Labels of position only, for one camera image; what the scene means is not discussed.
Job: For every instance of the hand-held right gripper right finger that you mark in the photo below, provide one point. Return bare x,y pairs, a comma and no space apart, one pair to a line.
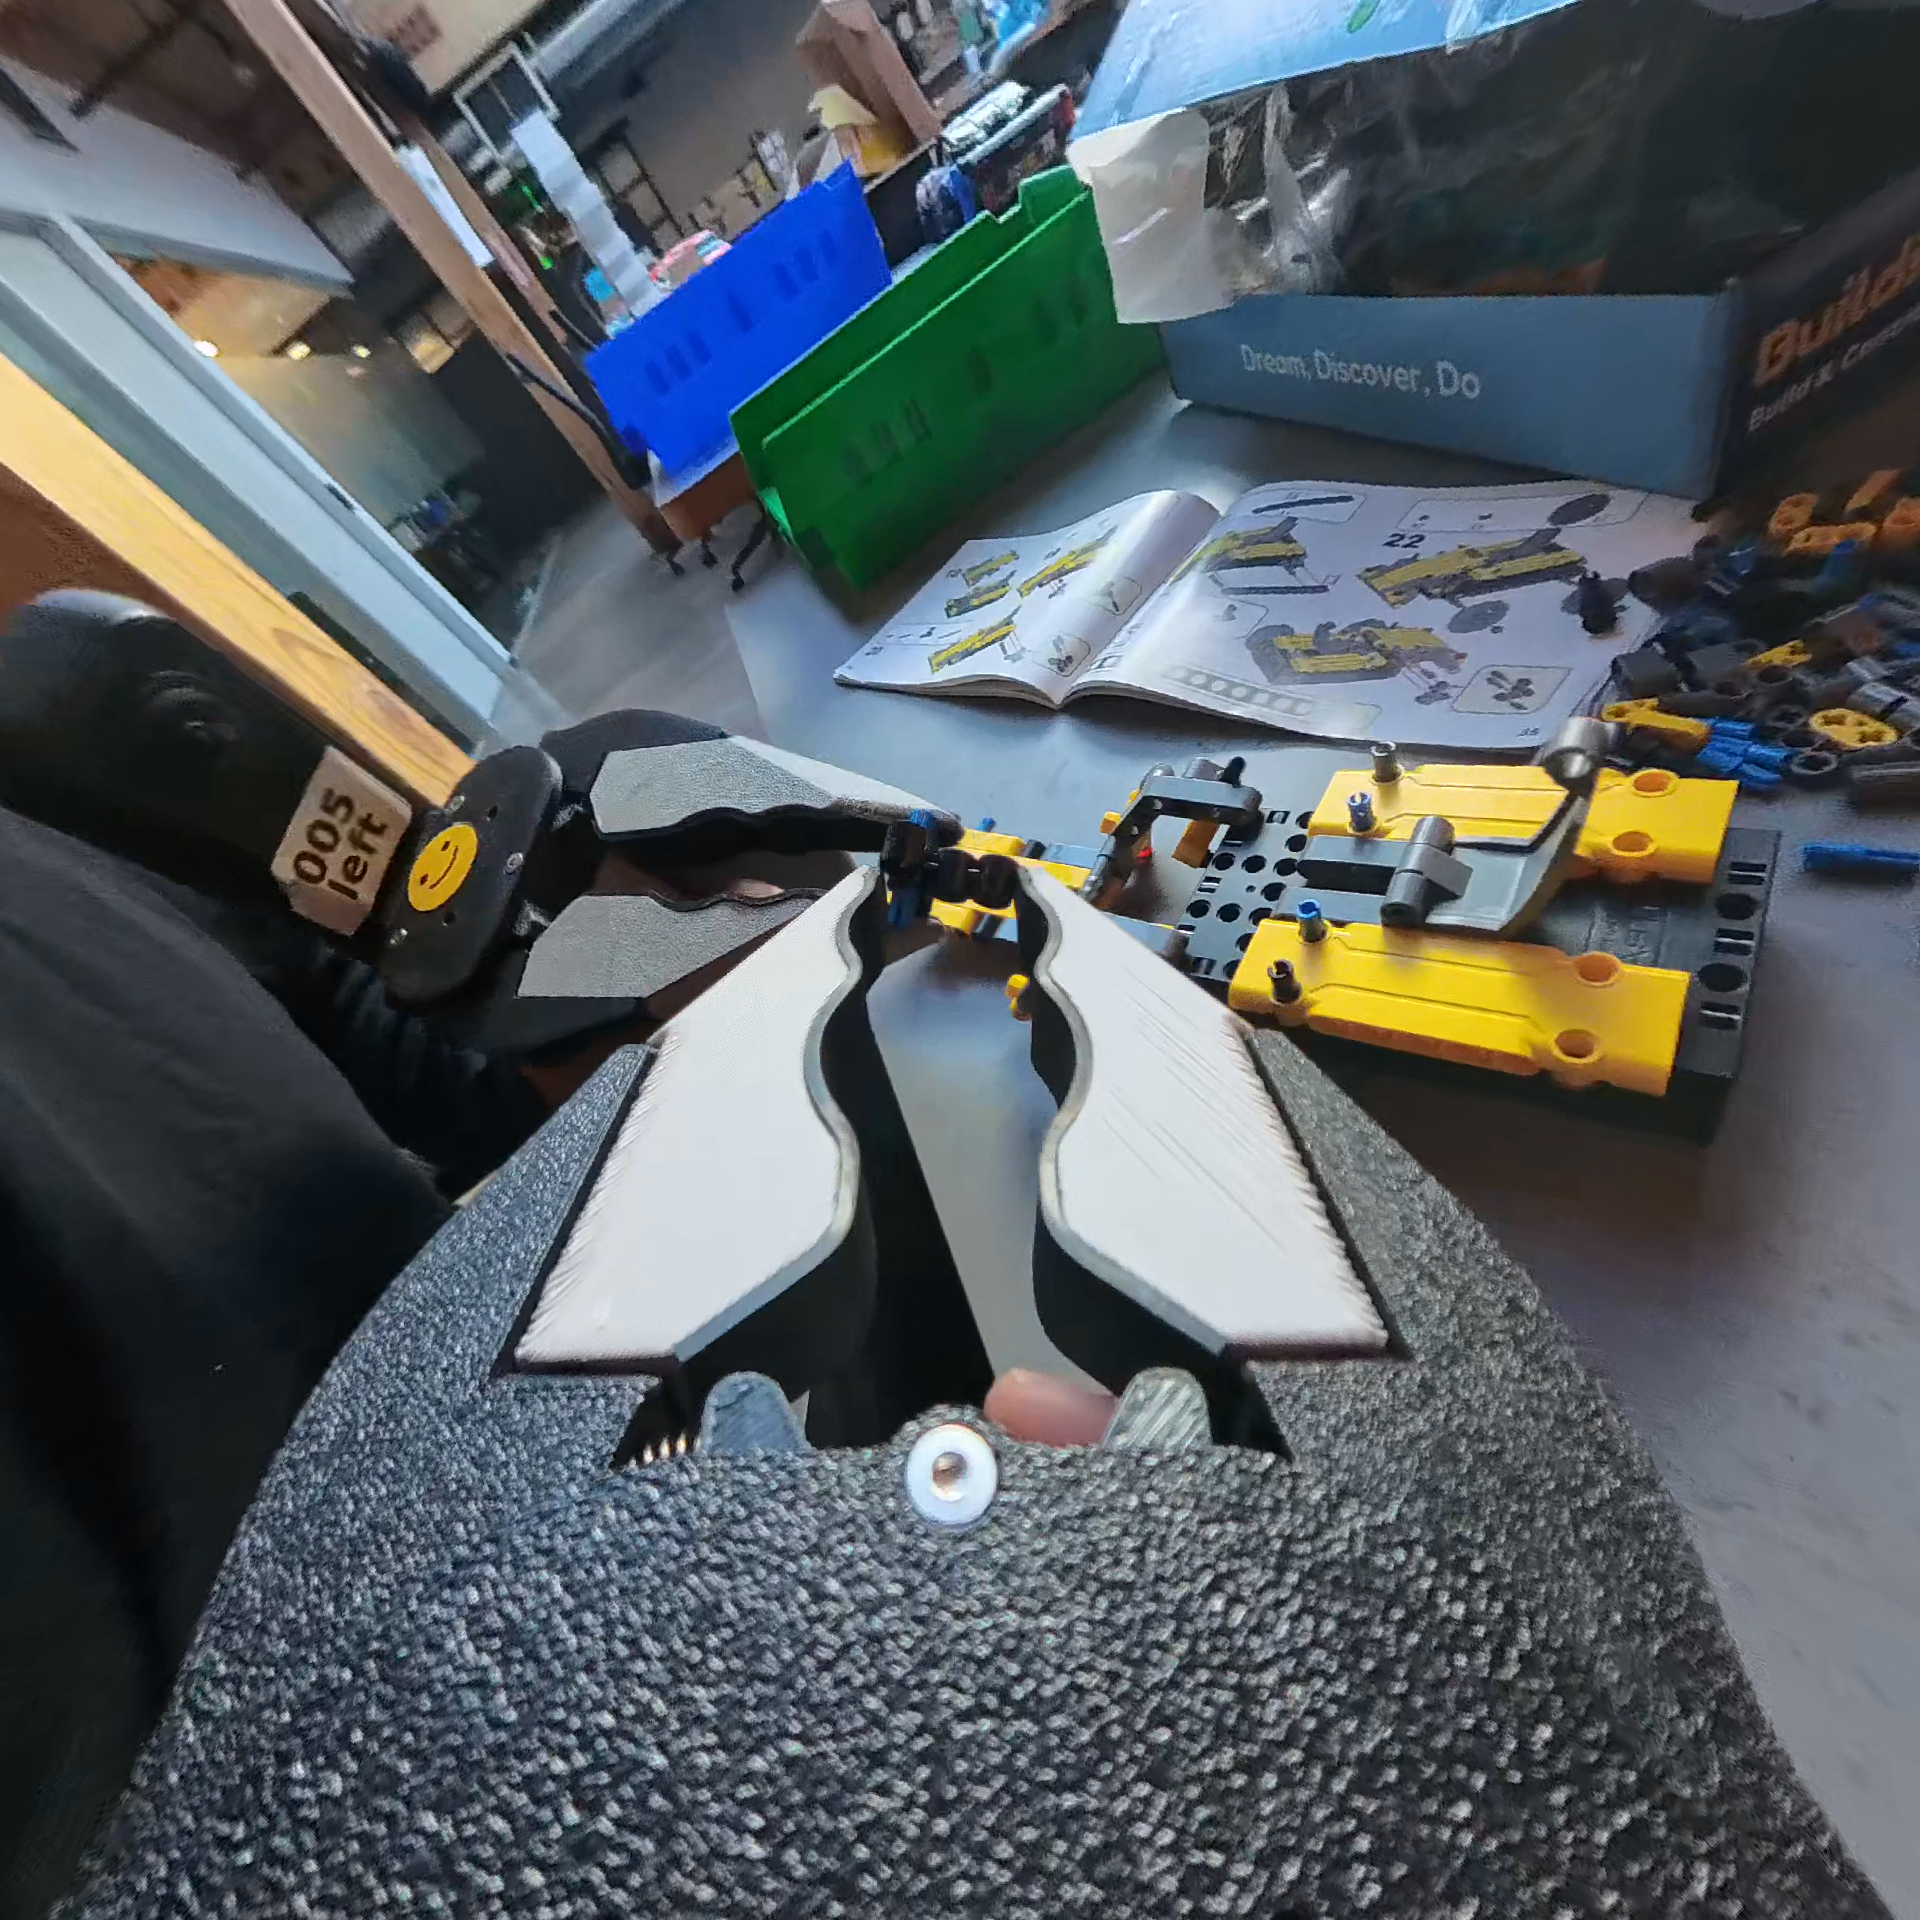
1198,1186

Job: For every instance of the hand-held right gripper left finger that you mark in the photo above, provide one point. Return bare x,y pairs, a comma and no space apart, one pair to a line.
706,1186

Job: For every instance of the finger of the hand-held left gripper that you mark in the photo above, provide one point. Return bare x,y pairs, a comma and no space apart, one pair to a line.
721,789
632,951

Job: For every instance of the black connector brick piece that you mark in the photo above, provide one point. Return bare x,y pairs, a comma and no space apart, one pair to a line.
909,858

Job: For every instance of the yellow toy brick vehicle model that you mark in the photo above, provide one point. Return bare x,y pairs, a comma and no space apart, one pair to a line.
1499,991

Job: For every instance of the pile of small brick parts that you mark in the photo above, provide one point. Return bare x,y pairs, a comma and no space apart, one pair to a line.
1785,662

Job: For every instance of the grey desk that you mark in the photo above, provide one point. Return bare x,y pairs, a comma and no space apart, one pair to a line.
1651,1274

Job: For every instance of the person's right hand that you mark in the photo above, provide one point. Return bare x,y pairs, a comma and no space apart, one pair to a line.
1050,1412

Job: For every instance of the green plastic bin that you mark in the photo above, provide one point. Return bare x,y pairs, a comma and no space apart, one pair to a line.
931,406

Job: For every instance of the blue plastic bin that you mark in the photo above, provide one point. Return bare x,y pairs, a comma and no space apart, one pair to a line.
736,331

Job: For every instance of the white instruction booklet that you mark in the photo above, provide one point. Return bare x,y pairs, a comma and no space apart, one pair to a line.
1273,615

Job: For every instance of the dark blue cardboard box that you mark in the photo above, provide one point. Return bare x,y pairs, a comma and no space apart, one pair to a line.
1425,377

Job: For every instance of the wooden post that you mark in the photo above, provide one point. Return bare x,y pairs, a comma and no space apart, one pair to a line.
418,241

